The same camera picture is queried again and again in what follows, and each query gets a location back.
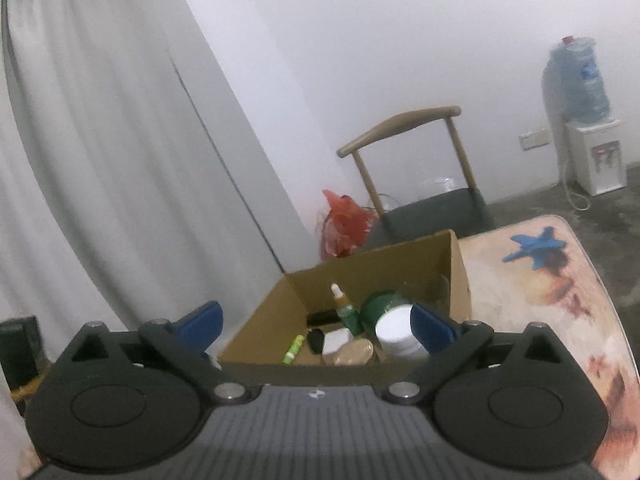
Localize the white supplement bottle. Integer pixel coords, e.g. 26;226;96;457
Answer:
375;304;430;361

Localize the green round jar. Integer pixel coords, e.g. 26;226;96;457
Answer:
360;290;408;333

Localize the small green dropper bottle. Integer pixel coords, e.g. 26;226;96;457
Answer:
331;284;363;337

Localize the black cylindrical tube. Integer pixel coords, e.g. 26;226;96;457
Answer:
306;310;341;328

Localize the cardboard box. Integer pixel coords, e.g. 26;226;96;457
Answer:
218;230;471;387

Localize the green marker pen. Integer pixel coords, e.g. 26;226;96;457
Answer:
282;335;306;365

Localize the wooden chair dark seat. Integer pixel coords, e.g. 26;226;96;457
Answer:
336;105;495;250

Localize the white curtain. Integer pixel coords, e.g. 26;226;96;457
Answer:
1;0;281;354

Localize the red plastic bag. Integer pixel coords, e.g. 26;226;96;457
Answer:
320;190;378;260

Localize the white water dispenser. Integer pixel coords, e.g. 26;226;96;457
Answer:
565;119;627;197

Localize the blue water jug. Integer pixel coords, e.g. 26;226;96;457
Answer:
541;36;611;125

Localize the wall power socket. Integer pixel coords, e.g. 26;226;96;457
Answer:
518;128;551;151

